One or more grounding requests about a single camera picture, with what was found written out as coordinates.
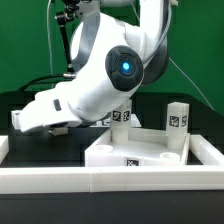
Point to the white sheet with tag markers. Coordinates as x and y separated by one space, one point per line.
106 122

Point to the white U-shaped obstacle fence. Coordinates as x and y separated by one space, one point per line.
75 179

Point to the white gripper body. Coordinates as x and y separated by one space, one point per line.
50 109

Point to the white square table top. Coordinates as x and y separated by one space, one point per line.
144 147

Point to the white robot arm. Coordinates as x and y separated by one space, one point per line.
109 57

